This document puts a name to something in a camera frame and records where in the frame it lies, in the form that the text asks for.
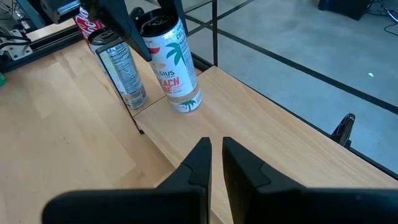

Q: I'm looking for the Celsius Peach Vibe can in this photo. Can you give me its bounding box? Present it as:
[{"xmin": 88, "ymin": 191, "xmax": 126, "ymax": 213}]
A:
[{"xmin": 135, "ymin": 7, "xmax": 203, "ymax": 113}]

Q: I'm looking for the tall white Celsius can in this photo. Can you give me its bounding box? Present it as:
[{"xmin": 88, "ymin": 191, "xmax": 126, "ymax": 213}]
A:
[{"xmin": 88, "ymin": 27, "xmax": 147, "ymax": 110}]

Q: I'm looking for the red Coca-Cola can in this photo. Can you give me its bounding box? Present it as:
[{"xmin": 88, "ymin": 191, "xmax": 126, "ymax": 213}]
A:
[{"xmin": 73, "ymin": 6, "xmax": 105, "ymax": 44}]

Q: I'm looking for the black floor equipment box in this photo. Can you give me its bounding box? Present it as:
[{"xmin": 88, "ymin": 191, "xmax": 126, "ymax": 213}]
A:
[{"xmin": 317, "ymin": 0, "xmax": 374, "ymax": 21}]

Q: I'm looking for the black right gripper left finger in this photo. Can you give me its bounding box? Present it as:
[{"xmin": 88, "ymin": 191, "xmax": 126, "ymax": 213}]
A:
[{"xmin": 41, "ymin": 136, "xmax": 213, "ymax": 224}]

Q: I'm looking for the wooden shelf with black frame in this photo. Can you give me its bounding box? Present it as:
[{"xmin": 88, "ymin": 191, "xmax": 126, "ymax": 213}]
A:
[{"xmin": 95, "ymin": 0, "xmax": 398, "ymax": 224}]

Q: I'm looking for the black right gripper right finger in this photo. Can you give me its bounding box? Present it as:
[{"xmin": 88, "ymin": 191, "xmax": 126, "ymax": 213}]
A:
[{"xmin": 221, "ymin": 136, "xmax": 398, "ymax": 224}]

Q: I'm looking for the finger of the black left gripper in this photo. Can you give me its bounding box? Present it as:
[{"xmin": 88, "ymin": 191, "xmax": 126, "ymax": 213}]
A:
[
  {"xmin": 79, "ymin": 0, "xmax": 153, "ymax": 63},
  {"xmin": 156, "ymin": 0, "xmax": 190, "ymax": 36}
]

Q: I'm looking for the silver corner bracket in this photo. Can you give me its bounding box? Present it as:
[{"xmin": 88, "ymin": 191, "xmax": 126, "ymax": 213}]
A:
[{"xmin": 0, "ymin": 28, "xmax": 34, "ymax": 62}]

